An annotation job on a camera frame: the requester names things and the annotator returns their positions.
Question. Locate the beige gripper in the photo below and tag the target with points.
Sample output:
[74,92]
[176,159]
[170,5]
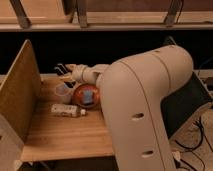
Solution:
[65,73]

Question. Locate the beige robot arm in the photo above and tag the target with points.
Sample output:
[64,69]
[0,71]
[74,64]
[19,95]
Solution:
[131,91]

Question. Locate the translucent ceramic cup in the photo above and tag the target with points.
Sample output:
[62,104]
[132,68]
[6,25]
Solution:
[64,93]

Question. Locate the orange bowl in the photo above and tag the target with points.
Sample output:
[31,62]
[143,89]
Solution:
[77,97]

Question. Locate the blue sponge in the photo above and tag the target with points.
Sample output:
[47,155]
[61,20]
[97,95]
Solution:
[87,97]

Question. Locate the white plastic bottle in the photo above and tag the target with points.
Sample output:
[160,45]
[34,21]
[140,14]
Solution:
[67,110]

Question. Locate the left wooden side panel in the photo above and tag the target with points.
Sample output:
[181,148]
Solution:
[19,92]

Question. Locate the right dark side panel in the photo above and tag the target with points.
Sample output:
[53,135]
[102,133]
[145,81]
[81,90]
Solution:
[184,97]

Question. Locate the wooden shelf rail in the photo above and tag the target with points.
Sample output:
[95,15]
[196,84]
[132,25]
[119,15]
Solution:
[105,15]

